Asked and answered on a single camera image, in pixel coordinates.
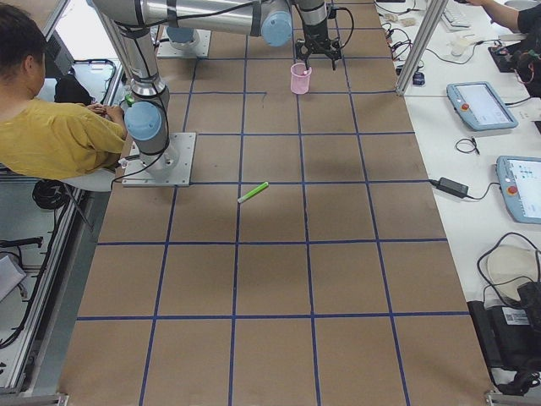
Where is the pink mesh cup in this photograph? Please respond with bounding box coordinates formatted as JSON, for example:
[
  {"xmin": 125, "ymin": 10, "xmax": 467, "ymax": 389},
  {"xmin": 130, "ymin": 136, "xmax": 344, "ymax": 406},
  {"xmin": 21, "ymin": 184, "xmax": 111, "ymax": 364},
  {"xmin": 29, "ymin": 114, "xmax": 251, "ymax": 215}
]
[{"xmin": 290, "ymin": 63, "xmax": 312, "ymax": 95}]

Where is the black power adapter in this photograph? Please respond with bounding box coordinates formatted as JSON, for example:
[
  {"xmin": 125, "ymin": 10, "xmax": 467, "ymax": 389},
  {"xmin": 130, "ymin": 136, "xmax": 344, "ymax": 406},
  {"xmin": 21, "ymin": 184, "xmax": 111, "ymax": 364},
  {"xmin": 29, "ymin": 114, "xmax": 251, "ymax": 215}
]
[{"xmin": 429, "ymin": 177, "xmax": 468, "ymax": 199}]

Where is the green pen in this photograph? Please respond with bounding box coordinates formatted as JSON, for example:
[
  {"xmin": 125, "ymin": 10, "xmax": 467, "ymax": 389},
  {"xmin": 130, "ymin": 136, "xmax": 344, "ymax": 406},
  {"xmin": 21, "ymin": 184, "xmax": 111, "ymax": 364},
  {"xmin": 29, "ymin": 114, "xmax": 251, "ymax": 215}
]
[{"xmin": 238, "ymin": 182, "xmax": 269, "ymax": 204}]

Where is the blue teach pendant far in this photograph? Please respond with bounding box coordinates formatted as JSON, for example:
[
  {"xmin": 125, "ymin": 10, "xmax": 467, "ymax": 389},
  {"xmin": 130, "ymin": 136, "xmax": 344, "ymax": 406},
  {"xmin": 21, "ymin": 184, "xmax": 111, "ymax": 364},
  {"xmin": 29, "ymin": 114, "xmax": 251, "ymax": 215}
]
[{"xmin": 446, "ymin": 81, "xmax": 518, "ymax": 131}]

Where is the aluminium frame post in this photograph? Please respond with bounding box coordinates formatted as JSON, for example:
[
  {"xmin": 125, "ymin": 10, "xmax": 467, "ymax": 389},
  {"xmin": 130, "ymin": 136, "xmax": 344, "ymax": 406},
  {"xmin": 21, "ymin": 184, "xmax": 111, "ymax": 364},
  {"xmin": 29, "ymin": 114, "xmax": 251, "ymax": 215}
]
[{"xmin": 396, "ymin": 0, "xmax": 447, "ymax": 96}]

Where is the person in yellow shirt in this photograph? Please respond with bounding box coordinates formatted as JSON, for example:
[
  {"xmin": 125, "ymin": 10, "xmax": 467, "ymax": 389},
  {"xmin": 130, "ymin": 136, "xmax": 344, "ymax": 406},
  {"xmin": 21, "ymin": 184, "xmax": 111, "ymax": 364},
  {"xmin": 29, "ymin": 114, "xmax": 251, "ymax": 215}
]
[{"xmin": 1, "ymin": 3, "xmax": 128, "ymax": 180}]

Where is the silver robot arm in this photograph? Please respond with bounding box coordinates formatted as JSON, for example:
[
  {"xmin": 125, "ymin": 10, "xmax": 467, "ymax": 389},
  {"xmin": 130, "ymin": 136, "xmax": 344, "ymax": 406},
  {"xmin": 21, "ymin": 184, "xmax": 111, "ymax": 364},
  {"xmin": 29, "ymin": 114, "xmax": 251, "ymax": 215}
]
[
  {"xmin": 93, "ymin": 1, "xmax": 342, "ymax": 76},
  {"xmin": 94, "ymin": 1, "xmax": 342, "ymax": 187}
]

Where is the black usb hub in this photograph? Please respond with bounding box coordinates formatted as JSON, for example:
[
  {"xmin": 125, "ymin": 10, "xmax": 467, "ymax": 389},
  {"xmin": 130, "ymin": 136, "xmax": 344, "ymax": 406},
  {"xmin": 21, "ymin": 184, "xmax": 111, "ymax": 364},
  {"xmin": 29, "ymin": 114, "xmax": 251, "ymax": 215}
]
[{"xmin": 412, "ymin": 71, "xmax": 426, "ymax": 86}]

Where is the blue teach pendant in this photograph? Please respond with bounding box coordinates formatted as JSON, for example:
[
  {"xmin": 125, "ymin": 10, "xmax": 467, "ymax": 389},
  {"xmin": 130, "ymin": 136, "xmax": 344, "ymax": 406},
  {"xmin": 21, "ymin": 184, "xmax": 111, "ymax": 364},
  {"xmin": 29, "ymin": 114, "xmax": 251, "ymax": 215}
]
[
  {"xmin": 496, "ymin": 156, "xmax": 540, "ymax": 224},
  {"xmin": 446, "ymin": 81, "xmax": 518, "ymax": 131}
]

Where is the blue teach pendant near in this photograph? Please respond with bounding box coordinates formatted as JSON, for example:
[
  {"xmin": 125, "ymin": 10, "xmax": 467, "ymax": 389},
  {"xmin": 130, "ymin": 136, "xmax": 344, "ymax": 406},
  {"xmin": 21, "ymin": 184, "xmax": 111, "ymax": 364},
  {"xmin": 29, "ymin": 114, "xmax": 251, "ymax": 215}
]
[{"xmin": 496, "ymin": 156, "xmax": 540, "ymax": 224}]

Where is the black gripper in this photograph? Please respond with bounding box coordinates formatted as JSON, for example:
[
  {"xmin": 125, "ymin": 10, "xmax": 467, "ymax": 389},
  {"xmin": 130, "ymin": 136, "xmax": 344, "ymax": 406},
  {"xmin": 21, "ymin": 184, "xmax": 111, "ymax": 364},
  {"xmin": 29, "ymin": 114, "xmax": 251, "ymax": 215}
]
[{"xmin": 295, "ymin": 25, "xmax": 341, "ymax": 71}]

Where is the white stool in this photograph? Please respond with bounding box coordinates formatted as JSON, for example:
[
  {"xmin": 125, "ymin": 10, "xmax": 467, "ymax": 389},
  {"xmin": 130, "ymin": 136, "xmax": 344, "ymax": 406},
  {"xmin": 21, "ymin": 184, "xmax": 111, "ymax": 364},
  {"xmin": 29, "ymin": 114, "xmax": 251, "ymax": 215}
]
[{"xmin": 58, "ymin": 167, "xmax": 117, "ymax": 233}]

